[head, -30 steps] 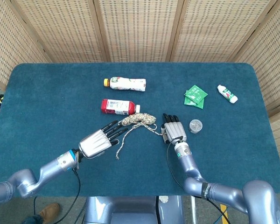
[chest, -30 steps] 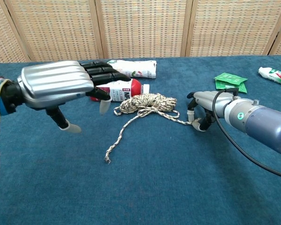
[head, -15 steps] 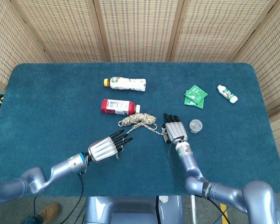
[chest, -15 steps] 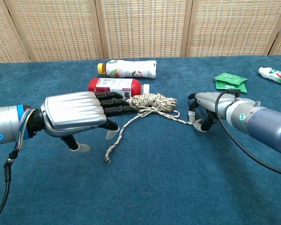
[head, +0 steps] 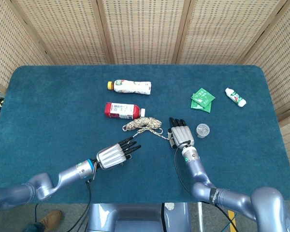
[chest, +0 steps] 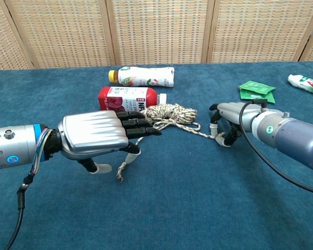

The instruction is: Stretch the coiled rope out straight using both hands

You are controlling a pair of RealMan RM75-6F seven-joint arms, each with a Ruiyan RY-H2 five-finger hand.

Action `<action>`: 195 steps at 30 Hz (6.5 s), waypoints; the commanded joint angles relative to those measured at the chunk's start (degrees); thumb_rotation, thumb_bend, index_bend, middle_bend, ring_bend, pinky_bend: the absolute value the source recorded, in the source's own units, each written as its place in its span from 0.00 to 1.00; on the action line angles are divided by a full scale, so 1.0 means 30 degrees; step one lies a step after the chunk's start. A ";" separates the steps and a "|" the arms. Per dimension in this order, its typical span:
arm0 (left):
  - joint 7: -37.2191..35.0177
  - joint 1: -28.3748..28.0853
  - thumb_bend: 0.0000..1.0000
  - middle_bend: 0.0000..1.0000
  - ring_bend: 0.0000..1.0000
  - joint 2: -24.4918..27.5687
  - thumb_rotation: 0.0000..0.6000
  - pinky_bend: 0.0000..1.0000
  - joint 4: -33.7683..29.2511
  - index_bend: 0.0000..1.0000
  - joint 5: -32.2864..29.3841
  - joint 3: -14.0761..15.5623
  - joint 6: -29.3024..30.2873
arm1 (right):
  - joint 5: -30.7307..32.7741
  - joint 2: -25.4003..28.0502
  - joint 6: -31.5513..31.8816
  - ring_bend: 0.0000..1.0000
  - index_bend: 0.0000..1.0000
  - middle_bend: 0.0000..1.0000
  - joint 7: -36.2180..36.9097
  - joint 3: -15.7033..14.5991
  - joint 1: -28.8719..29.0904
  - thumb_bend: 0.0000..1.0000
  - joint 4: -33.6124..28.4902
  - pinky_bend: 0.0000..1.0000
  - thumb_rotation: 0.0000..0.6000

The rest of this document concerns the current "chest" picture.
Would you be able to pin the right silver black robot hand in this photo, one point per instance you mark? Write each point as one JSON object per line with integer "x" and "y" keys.
{"x": 234, "y": 112}

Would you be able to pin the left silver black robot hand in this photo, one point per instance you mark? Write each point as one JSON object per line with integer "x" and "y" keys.
{"x": 94, "y": 132}

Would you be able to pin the green sachet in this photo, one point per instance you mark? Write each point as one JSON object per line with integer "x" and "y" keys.
{"x": 270, "y": 98}
{"x": 255, "y": 87}

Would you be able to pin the red juice bottle white cap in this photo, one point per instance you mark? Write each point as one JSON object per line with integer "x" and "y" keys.
{"x": 114, "y": 100}

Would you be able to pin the small white bottle green label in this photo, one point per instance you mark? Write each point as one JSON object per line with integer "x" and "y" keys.
{"x": 302, "y": 82}

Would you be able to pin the white bottle yellow cap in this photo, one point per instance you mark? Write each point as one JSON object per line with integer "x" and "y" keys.
{"x": 143, "y": 76}

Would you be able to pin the blue carpet table cover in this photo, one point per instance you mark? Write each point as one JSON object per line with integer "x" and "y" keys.
{"x": 172, "y": 208}

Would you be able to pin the woven bamboo folding screen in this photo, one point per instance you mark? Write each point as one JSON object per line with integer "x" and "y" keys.
{"x": 156, "y": 31}

